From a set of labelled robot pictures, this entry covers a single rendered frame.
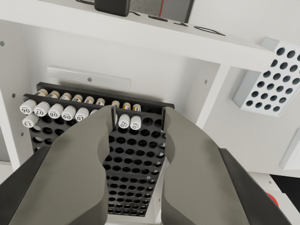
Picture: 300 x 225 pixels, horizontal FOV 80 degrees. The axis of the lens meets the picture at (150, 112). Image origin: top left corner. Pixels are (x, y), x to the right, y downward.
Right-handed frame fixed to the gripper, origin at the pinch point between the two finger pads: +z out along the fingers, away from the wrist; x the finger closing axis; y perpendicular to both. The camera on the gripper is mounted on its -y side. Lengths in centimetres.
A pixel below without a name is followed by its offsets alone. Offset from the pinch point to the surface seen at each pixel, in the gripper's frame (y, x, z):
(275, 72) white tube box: 3.1, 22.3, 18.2
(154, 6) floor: -3, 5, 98
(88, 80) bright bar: 3.4, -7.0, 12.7
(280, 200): 35, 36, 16
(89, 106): 4.5, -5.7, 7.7
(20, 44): -0.9, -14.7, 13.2
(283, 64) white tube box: 2.0, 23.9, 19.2
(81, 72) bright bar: 2.4, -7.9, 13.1
